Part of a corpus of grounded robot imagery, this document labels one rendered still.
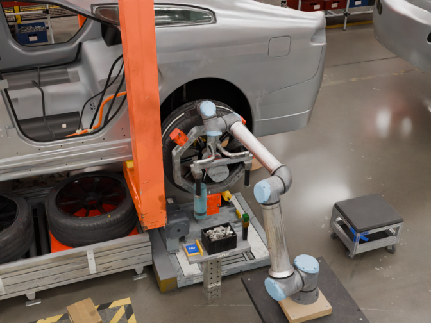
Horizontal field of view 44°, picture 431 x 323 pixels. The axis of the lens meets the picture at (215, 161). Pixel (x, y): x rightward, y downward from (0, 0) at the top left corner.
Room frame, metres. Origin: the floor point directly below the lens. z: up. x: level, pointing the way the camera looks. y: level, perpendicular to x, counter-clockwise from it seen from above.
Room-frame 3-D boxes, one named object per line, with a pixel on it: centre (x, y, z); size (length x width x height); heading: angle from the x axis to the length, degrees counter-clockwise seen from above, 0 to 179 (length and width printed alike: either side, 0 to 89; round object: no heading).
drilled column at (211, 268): (2.61, 0.01, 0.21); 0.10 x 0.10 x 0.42; 19
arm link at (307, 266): (2.31, -0.55, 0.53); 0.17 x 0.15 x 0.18; 125
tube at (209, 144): (2.89, 0.08, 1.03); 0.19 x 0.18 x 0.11; 19
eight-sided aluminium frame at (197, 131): (3.04, 0.03, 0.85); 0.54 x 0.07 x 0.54; 109
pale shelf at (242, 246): (2.62, -0.01, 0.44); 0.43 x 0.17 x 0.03; 109
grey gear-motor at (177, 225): (3.11, 0.33, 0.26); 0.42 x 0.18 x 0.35; 19
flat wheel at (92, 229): (3.08, 0.90, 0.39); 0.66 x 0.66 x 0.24
